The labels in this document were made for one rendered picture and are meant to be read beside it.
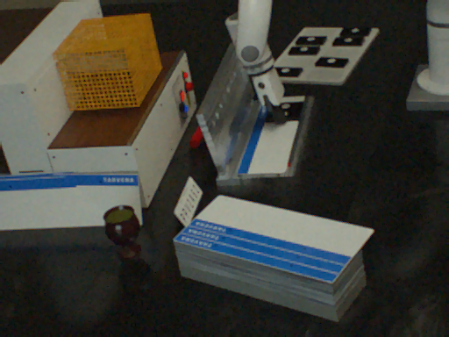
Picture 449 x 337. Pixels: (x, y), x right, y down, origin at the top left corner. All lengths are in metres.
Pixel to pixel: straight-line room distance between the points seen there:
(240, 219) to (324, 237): 0.21
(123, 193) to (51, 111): 0.28
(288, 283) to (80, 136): 0.74
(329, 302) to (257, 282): 0.17
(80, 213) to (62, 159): 0.15
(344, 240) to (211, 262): 0.29
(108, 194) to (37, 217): 0.21
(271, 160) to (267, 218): 0.40
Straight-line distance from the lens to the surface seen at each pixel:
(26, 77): 2.23
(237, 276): 1.91
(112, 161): 2.23
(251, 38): 2.28
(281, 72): 2.82
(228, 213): 2.01
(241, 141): 2.46
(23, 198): 2.35
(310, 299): 1.82
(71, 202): 2.29
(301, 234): 1.90
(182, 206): 2.17
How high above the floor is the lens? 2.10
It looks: 31 degrees down
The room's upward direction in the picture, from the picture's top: 11 degrees counter-clockwise
